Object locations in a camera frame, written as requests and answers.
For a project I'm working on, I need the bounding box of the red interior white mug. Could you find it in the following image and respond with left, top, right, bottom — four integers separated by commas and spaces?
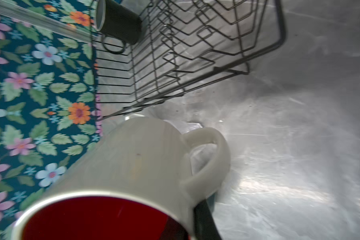
12, 117, 231, 240

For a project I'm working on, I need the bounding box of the black wire dish rack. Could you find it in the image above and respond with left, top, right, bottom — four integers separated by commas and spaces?
94, 1, 287, 119

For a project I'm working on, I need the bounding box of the clear glass cup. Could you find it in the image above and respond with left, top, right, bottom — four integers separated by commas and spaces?
164, 120, 203, 134

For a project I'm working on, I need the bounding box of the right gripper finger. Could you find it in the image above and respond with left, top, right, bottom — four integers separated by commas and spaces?
194, 200, 222, 240

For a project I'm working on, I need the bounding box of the black mug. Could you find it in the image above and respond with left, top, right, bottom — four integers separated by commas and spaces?
95, 0, 143, 55

